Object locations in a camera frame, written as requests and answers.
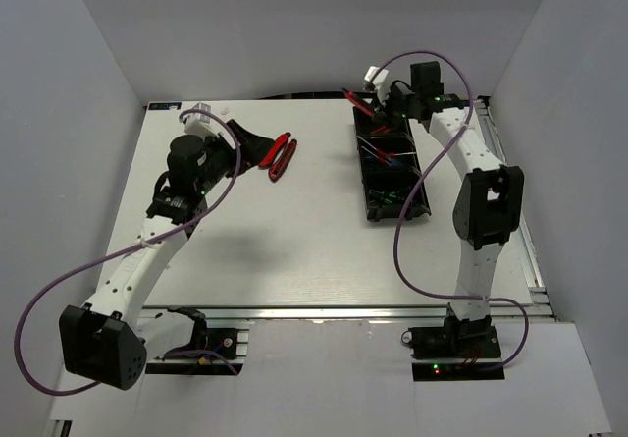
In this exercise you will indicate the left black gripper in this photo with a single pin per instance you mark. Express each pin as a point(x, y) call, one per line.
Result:
point(253, 148)

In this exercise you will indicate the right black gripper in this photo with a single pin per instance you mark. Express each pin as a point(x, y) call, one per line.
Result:
point(393, 91)

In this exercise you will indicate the blue handled screwdriver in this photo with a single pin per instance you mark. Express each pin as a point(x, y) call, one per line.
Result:
point(373, 153)

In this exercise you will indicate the red black cutter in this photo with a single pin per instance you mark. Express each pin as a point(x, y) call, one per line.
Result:
point(382, 130)

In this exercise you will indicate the red box cutter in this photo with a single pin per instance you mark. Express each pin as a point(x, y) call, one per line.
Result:
point(359, 103)

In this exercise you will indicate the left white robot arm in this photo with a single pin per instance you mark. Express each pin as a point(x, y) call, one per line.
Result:
point(105, 339)

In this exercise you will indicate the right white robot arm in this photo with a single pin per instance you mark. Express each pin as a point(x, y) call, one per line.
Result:
point(488, 206)

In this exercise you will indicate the black three-compartment tray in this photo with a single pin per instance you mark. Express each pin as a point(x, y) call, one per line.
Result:
point(379, 177)

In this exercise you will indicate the blue label sticker left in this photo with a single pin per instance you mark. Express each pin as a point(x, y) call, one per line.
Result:
point(164, 106)

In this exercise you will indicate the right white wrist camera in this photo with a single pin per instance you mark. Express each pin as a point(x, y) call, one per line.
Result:
point(375, 77)

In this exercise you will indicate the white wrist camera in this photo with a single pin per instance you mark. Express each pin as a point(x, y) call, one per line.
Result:
point(375, 77)
point(196, 121)

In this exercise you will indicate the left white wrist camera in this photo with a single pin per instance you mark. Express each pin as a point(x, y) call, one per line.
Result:
point(196, 121)

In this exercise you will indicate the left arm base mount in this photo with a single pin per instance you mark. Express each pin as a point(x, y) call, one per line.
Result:
point(211, 350)

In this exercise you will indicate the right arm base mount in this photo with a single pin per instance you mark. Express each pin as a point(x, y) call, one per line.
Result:
point(458, 350)

